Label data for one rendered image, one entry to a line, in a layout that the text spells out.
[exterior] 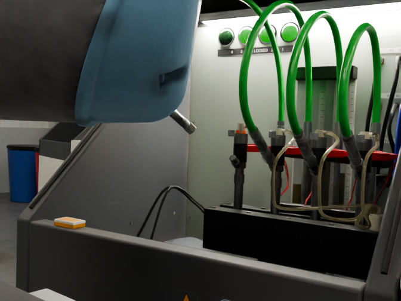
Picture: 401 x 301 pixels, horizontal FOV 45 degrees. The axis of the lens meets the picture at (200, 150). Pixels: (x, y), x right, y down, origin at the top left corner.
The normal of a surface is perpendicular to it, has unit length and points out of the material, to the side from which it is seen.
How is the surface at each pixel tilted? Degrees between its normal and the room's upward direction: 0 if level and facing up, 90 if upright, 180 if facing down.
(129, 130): 90
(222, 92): 90
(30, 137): 90
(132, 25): 113
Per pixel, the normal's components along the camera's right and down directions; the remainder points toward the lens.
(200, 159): -0.53, 0.03
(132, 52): 0.04, 0.59
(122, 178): 0.85, 0.06
